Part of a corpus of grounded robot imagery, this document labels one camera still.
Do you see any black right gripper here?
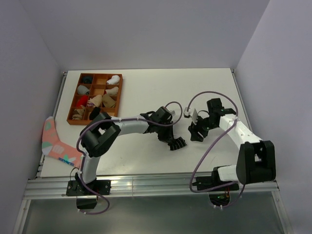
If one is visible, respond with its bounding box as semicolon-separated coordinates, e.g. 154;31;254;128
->
188;113;217;142

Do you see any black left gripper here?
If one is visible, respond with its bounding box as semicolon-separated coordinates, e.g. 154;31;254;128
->
156;121;175;146

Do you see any black white striped sock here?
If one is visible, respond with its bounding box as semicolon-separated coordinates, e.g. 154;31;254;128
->
168;137;187;151

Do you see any tan ribbed sock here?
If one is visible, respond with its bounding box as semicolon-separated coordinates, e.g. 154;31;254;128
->
102;94;116;108

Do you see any brown compartment sock tray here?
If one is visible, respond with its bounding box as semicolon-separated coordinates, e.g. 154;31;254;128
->
67;73;123;125

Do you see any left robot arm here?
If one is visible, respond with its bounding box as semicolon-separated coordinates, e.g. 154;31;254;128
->
77;106;186;195

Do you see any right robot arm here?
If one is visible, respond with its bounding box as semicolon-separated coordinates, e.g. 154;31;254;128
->
188;98;276;190

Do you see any cream rolled sock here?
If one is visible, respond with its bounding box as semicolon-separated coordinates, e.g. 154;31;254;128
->
105;87;119;96

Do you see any black rolled sock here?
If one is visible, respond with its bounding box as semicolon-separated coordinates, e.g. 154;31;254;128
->
89;107;101;120

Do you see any white rolled sock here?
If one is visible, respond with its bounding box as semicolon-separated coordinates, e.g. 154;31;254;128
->
106;75;120;85

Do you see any beige rolled sock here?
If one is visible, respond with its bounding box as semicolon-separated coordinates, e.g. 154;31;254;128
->
87;95;102;107

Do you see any red rolled sock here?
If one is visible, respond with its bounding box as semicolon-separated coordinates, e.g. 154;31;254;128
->
76;95;88;107

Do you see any tan patterned rolled sock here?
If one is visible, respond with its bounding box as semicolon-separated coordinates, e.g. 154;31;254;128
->
72;106;85;120

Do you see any grey rolled sock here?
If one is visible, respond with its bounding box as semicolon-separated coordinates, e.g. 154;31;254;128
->
77;85;90;95

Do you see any dark teal rolled sock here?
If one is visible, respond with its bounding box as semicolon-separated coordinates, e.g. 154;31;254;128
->
81;76;93;84

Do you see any pink patterned sock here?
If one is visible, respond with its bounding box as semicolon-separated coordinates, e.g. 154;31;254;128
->
41;117;82;168

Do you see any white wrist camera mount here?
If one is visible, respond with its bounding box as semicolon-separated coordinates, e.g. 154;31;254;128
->
183;107;198;124

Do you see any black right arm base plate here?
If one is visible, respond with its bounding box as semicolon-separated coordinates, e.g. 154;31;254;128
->
192;176;239;192

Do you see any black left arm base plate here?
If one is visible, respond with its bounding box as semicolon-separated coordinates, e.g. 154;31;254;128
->
66;179;112;197

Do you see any aluminium frame rail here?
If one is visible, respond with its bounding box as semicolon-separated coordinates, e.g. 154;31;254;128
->
23;170;280;200

